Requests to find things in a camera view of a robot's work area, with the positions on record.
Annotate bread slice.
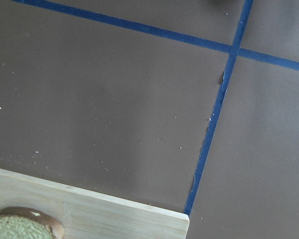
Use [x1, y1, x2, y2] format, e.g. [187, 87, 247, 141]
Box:
[0, 207, 65, 239]

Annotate bamboo cutting board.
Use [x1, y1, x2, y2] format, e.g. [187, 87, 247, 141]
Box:
[0, 169, 189, 239]

